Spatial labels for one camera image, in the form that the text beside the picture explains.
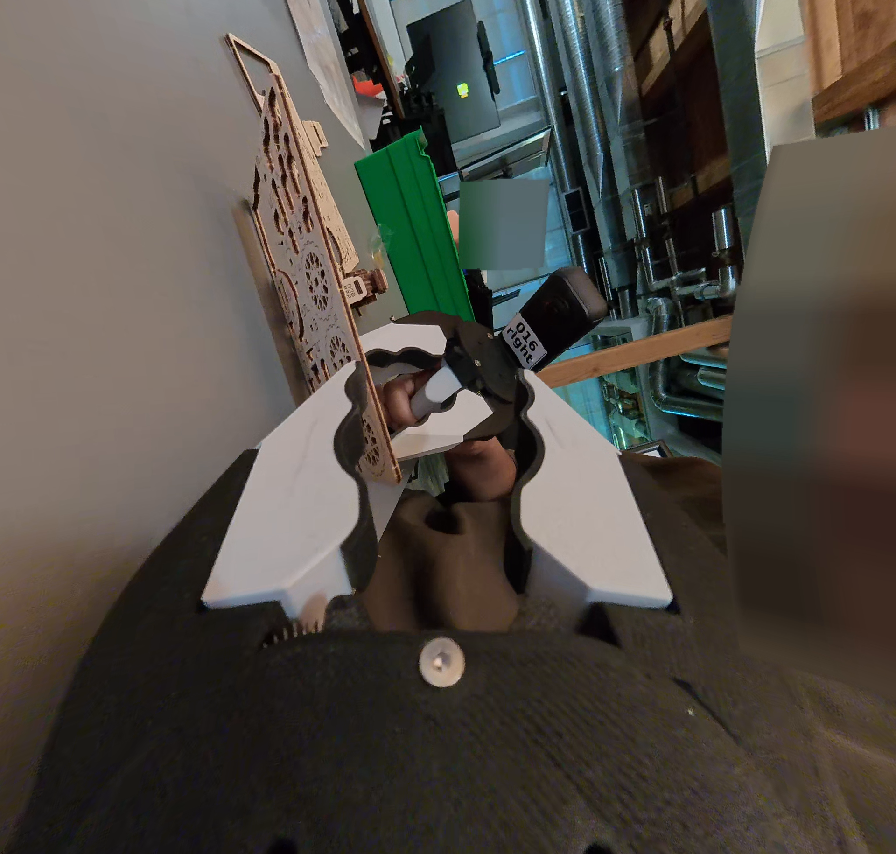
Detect wooden-edged workbench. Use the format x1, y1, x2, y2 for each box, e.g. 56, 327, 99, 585
342, 0, 408, 119

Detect brown wooden model vehicle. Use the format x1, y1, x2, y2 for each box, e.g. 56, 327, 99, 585
343, 268, 389, 306

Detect wooden sheet with round holes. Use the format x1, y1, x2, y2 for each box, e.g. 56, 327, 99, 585
225, 34, 330, 253

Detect printed instruction leaflet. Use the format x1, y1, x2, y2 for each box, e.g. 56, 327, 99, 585
272, 0, 369, 152

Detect green plastic bin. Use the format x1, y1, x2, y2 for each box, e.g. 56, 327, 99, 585
355, 128, 471, 323

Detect metal pipes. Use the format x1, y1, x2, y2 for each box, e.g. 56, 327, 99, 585
630, 175, 744, 323

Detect person's right hand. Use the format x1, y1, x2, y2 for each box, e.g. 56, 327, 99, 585
384, 377, 520, 504

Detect person's olive clothing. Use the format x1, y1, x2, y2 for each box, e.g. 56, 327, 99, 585
360, 444, 896, 854

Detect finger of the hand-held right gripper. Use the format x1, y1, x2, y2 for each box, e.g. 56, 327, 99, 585
358, 311, 456, 380
388, 395, 520, 462

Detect silver ventilation duct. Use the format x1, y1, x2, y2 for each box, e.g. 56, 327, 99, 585
518, 0, 634, 295

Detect black monitor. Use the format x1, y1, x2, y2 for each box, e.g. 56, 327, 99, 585
405, 0, 502, 148

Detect wooden storage crate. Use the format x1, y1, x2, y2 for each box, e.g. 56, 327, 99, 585
801, 0, 896, 126

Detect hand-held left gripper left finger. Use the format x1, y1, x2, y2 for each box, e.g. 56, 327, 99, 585
202, 360, 385, 623

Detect wooden sheet with gear wheels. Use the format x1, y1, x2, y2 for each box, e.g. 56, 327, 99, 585
241, 189, 405, 485

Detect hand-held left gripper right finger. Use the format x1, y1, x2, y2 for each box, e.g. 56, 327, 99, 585
510, 370, 674, 606

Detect wooden beam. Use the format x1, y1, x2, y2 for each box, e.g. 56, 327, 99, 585
538, 315, 734, 391

